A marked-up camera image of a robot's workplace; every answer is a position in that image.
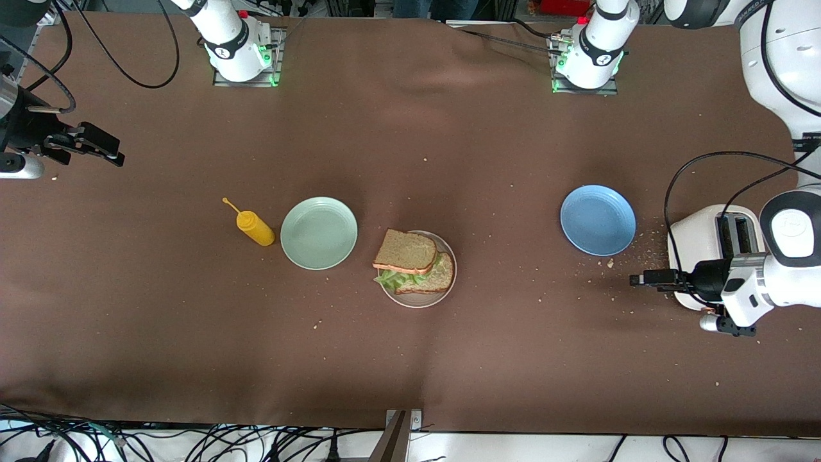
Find yellow squeeze bottle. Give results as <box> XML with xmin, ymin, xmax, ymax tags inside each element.
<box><xmin>223</xmin><ymin>196</ymin><xmax>275</xmax><ymax>247</ymax></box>

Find brown bread slice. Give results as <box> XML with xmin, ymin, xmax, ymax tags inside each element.
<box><xmin>394</xmin><ymin>252</ymin><xmax>455</xmax><ymax>295</ymax></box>
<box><xmin>373</xmin><ymin>229</ymin><xmax>438</xmax><ymax>277</ymax></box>

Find green lettuce leaf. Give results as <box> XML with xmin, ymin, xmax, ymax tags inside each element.
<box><xmin>375</xmin><ymin>253</ymin><xmax>443</xmax><ymax>287</ymax></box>

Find blue plate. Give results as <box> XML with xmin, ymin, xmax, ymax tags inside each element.
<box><xmin>560</xmin><ymin>185</ymin><xmax>637</xmax><ymax>257</ymax></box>

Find mint green plate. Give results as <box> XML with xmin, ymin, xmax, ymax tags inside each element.
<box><xmin>280</xmin><ymin>196</ymin><xmax>359</xmax><ymax>271</ymax></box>

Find beige plate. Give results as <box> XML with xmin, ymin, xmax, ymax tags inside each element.
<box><xmin>377</xmin><ymin>230</ymin><xmax>458</xmax><ymax>309</ymax></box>

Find white toaster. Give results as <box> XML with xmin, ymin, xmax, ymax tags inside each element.
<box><xmin>667</xmin><ymin>204</ymin><xmax>767</xmax><ymax>313</ymax></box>

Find brown tablecloth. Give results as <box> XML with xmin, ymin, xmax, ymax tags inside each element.
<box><xmin>0</xmin><ymin>12</ymin><xmax>821</xmax><ymax>437</ymax></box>

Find red box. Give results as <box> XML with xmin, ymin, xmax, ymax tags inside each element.
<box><xmin>539</xmin><ymin>0</ymin><xmax>592</xmax><ymax>17</ymax></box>

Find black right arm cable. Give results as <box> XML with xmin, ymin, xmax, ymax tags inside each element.
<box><xmin>0</xmin><ymin>0</ymin><xmax>180</xmax><ymax>115</ymax></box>

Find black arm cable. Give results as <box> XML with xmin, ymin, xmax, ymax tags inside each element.
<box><xmin>0</xmin><ymin>0</ymin><xmax>180</xmax><ymax>115</ymax></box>
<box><xmin>664</xmin><ymin>151</ymin><xmax>809</xmax><ymax>309</ymax></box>

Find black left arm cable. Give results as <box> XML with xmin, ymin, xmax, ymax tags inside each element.
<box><xmin>664</xmin><ymin>151</ymin><xmax>809</xmax><ymax>309</ymax></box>

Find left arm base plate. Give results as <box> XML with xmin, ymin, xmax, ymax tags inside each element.
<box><xmin>548</xmin><ymin>32</ymin><xmax>620</xmax><ymax>96</ymax></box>

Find black cable on tablecloth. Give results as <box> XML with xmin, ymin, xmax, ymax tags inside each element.
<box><xmin>459</xmin><ymin>18</ymin><xmax>565</xmax><ymax>53</ymax></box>

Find grey metal bracket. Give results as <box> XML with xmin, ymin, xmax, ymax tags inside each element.
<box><xmin>369</xmin><ymin>409</ymin><xmax>424</xmax><ymax>462</ymax></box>

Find tangle of floor cables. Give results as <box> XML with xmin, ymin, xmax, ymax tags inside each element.
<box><xmin>0</xmin><ymin>403</ymin><xmax>385</xmax><ymax>462</ymax></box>

